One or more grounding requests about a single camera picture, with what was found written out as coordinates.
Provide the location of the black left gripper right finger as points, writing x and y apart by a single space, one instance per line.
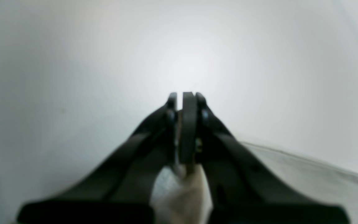
245 191

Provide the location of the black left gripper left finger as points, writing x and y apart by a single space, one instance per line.
118 191

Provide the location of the beige t-shirt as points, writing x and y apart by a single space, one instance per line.
179 199

